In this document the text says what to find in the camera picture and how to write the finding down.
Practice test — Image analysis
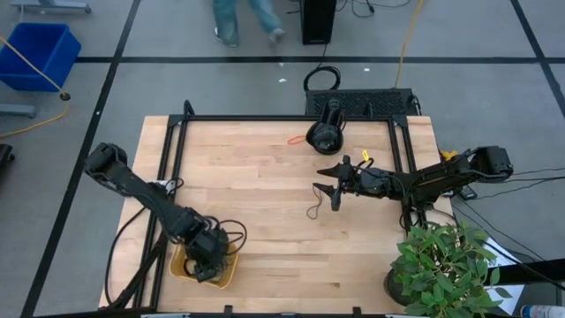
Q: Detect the black metal table frame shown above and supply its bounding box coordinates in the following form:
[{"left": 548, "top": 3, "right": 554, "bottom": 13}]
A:
[{"left": 105, "top": 99, "right": 428, "bottom": 318}]

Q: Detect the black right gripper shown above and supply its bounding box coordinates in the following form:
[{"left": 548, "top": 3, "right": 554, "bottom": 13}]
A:
[{"left": 312, "top": 154, "right": 401, "bottom": 212}]

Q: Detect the black perforated metal box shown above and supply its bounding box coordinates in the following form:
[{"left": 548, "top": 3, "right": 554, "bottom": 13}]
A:
[{"left": 305, "top": 87, "right": 418, "bottom": 118}]

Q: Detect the yellow floor rope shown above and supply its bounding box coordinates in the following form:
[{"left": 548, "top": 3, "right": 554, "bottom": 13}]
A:
[{"left": 0, "top": 35, "right": 72, "bottom": 140}]

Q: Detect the white spray bottle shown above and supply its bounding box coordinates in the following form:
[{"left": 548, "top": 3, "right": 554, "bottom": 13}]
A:
[{"left": 520, "top": 304, "right": 565, "bottom": 318}]

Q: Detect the person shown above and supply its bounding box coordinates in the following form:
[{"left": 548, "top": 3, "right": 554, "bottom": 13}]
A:
[{"left": 211, "top": 0, "right": 286, "bottom": 49}]

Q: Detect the black power adapter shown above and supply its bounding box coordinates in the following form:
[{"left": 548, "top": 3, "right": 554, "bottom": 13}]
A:
[{"left": 457, "top": 182, "right": 478, "bottom": 201}]

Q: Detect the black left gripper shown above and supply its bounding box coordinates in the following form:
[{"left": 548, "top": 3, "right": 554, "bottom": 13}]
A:
[{"left": 185, "top": 226, "right": 231, "bottom": 284}]

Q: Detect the green potted plant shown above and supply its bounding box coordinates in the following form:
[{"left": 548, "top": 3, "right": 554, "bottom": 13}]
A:
[{"left": 382, "top": 219, "right": 514, "bottom": 318}]

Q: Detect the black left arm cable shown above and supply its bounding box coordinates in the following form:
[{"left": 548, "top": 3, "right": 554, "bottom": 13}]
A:
[{"left": 165, "top": 176, "right": 249, "bottom": 257}]

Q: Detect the white paper sheet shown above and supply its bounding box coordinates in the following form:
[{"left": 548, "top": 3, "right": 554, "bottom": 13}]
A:
[{"left": 478, "top": 236, "right": 526, "bottom": 317}]

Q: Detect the yellow plastic bin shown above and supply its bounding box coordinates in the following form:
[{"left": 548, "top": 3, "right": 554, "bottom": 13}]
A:
[{"left": 168, "top": 244, "right": 240, "bottom": 291}]

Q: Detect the blue plastic floor bin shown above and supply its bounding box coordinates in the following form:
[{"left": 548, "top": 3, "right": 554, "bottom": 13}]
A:
[{"left": 0, "top": 22, "right": 83, "bottom": 94}]

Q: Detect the black computer tower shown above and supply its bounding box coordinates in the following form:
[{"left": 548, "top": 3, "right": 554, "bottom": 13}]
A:
[{"left": 300, "top": 0, "right": 338, "bottom": 46}]

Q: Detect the black floor beam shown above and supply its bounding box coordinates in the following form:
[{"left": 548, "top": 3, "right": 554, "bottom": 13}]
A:
[{"left": 490, "top": 257, "right": 565, "bottom": 287}]

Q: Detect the black base cable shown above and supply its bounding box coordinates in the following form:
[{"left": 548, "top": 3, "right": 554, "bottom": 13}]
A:
[{"left": 103, "top": 205, "right": 149, "bottom": 308}]

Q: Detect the black coiled floor cable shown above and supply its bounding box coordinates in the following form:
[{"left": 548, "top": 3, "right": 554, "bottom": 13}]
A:
[{"left": 303, "top": 43, "right": 343, "bottom": 93}]

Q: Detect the yellow hanging cable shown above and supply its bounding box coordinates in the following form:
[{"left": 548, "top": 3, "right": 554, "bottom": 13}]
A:
[{"left": 394, "top": 0, "right": 426, "bottom": 88}]

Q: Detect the black floor object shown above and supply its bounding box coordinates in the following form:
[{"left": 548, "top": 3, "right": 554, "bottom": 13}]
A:
[{"left": 0, "top": 143, "right": 16, "bottom": 174}]

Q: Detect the thin brown rubber band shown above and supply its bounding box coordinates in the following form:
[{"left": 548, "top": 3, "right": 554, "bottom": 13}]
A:
[{"left": 305, "top": 185, "right": 326, "bottom": 221}]

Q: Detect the grey furniture leg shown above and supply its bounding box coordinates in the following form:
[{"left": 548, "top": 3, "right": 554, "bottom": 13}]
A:
[
  {"left": 0, "top": 102, "right": 39, "bottom": 119},
  {"left": 9, "top": 0, "right": 93, "bottom": 15}
]

